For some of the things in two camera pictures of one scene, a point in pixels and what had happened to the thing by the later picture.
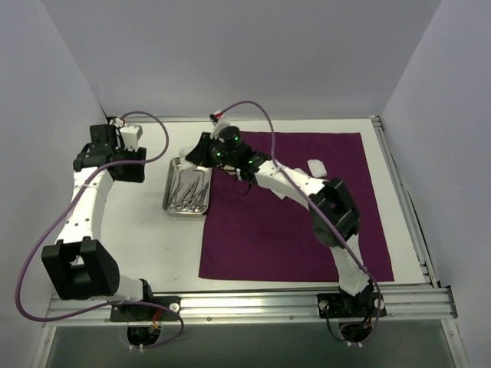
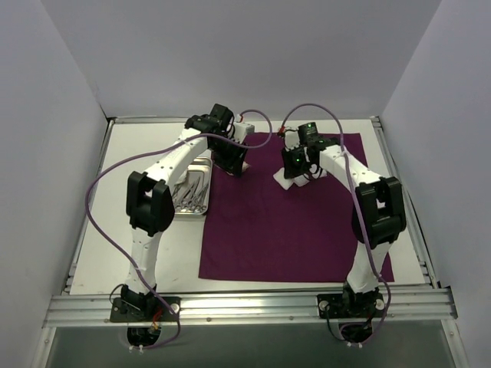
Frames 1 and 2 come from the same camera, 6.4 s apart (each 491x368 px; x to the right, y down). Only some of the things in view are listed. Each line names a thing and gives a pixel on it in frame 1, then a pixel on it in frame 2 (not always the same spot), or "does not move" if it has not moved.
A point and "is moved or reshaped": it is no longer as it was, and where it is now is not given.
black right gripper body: x=198 y=152 to x=294 y=167
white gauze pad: x=317 y=168 does not move
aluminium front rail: x=427 y=307 does not move
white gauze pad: x=185 y=164 is moved or reshaped
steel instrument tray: x=186 y=191 does not move
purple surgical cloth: x=252 y=233 does not move
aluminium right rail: x=417 y=235 does not move
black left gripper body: x=128 y=169 to x=230 y=160
